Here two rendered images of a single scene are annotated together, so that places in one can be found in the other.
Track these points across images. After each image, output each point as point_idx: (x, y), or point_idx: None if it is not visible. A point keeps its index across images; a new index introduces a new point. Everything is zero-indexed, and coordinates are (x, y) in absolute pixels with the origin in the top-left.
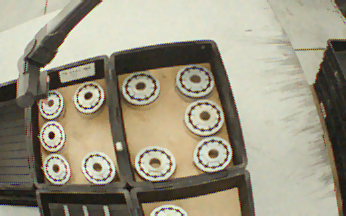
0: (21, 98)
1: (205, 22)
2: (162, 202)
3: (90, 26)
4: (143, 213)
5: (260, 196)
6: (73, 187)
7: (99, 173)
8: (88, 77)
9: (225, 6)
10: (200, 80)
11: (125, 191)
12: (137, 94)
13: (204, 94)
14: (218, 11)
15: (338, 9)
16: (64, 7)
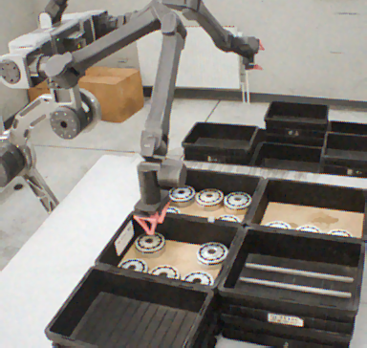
0: (181, 173)
1: (122, 197)
2: None
3: (58, 254)
4: None
5: None
6: (229, 256)
7: (217, 250)
8: (131, 240)
9: (115, 181)
10: (183, 192)
11: (247, 228)
12: None
13: (194, 192)
14: (117, 186)
15: (225, 48)
16: (151, 103)
